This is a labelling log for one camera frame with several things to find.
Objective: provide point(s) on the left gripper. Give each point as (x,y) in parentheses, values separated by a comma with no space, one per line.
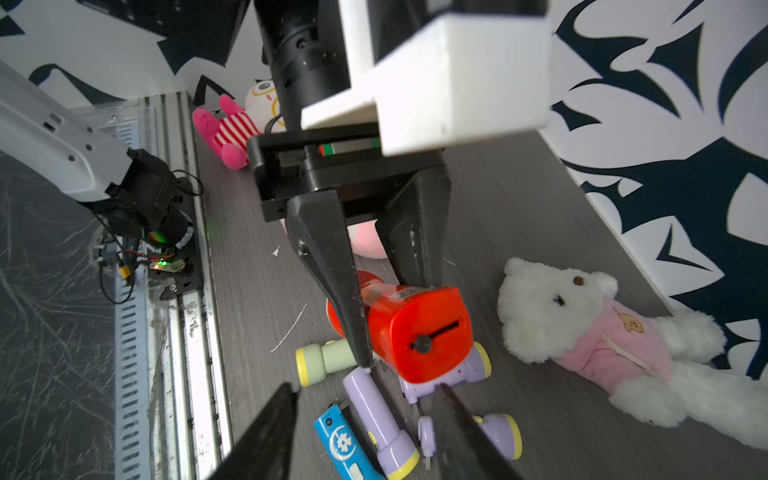
(412,190)

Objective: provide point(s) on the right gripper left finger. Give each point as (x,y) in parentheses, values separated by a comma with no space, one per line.
(264,451)

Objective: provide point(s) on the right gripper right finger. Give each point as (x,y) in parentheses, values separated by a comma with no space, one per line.
(463,450)

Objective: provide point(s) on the green flashlight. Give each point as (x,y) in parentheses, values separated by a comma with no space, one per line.
(315,362)

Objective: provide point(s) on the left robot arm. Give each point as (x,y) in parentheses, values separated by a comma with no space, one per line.
(305,51)

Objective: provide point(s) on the blue flashlight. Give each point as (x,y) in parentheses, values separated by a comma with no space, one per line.
(342,446)

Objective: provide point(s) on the purple flashlight left upright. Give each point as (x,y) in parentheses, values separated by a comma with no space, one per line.
(397,454)

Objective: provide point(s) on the purple flashlight lying sideways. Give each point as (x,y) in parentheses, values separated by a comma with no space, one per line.
(475,367)

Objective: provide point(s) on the pink striped plush pig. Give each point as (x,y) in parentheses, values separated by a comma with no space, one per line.
(365,241)

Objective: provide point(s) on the panda plush pink striped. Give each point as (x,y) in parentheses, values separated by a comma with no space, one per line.
(228,136)

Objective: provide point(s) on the white teddy bear pink shirt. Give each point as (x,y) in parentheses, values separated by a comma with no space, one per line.
(658,370)

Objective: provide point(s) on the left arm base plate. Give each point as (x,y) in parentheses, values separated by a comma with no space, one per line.
(175,263)

